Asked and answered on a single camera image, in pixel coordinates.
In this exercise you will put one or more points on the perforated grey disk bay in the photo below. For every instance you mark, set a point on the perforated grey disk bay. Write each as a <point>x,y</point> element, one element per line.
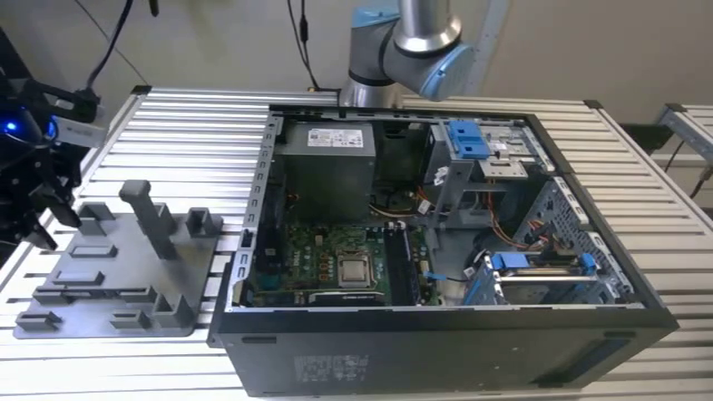
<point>557,209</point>

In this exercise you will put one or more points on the green motherboard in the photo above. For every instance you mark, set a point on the green motherboard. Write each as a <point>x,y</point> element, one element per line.
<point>311,250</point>

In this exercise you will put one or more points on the round black speaker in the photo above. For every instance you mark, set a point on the round black speaker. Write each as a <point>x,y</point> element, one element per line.
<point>398,200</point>

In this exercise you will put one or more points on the CPU socket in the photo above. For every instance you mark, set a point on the CPU socket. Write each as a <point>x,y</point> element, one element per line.
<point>354,253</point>

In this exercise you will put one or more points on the grey plastic parts rack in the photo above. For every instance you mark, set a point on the grey plastic parts rack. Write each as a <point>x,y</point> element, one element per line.
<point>122,271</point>

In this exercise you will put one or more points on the silver CPU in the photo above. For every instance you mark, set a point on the silver CPU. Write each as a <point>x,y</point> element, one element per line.
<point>354,272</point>

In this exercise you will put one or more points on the black box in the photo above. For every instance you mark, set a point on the black box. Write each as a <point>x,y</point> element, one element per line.
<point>646,138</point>

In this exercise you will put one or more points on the black open PC case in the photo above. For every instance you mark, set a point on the black open PC case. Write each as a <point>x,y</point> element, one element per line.
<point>445,359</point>

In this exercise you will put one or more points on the hard disk in blue carrier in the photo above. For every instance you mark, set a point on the hard disk in blue carrier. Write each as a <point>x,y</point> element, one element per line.
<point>509,261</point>

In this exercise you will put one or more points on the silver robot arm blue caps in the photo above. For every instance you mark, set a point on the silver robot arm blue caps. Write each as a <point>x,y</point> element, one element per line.
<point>422,25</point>

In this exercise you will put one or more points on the grey power supply unit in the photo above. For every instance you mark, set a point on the grey power supply unit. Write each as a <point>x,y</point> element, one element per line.
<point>327,179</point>

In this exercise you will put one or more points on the black slanted pole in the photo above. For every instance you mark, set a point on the black slanted pole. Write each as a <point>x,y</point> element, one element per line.
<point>10,54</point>

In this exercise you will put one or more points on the black graphics card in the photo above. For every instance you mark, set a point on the black graphics card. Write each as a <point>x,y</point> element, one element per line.
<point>345,298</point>

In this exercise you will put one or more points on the blue plastic drive latch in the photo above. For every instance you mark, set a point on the blue plastic drive latch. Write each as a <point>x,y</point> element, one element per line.
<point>474,151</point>
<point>462,131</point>

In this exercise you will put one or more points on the black RAM slot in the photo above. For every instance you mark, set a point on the black RAM slot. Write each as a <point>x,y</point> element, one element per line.
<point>415,271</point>

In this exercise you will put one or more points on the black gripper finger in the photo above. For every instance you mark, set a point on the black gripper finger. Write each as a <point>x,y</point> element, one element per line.
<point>38,236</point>
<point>61,209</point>

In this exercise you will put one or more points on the aluminium frame side table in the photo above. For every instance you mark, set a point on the aluminium frame side table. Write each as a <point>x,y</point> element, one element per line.
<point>687,129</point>

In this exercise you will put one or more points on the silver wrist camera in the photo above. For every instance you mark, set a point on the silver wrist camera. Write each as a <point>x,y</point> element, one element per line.
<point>77,131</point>

